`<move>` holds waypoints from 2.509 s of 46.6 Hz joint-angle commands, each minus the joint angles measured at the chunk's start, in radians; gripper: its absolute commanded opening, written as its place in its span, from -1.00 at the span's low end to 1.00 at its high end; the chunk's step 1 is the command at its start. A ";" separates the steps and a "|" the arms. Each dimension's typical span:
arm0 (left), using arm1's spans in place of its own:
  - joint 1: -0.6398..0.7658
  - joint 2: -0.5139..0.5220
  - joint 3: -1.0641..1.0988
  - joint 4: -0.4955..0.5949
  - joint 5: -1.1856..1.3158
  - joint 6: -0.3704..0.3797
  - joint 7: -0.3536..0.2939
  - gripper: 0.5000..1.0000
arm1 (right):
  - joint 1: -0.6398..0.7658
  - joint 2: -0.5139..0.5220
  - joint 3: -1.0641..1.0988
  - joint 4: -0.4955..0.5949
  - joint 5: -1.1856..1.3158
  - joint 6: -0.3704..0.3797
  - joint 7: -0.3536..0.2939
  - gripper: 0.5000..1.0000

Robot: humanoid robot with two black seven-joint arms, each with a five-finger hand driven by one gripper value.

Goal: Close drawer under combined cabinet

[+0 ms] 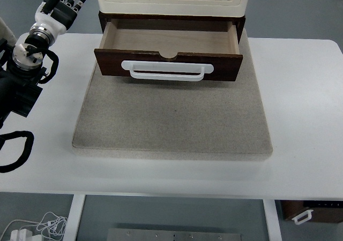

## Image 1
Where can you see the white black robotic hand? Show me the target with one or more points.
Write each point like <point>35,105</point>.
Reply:
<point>55,17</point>

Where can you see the white drawer handle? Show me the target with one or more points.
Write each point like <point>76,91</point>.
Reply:
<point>167,70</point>

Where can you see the dark wooden drawer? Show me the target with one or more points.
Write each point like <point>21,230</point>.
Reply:
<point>217,48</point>

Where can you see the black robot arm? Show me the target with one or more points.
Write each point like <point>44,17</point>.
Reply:
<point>28,65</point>

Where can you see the dark wooden drawer cabinet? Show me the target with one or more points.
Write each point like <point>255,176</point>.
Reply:
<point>174,23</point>

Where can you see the beige stone base slab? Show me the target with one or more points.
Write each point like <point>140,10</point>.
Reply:
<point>174,120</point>

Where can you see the white table leg left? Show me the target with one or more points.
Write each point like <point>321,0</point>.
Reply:
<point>74,217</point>

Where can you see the white table leg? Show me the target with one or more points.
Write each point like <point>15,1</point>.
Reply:
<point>74,217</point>
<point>272,221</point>

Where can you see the white power adapter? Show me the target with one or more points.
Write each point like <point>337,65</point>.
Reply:
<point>21,235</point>

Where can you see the white table leg right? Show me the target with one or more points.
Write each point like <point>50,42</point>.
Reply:
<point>272,221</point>

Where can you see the brown box with white handle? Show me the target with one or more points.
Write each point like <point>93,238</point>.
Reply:
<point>300,211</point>

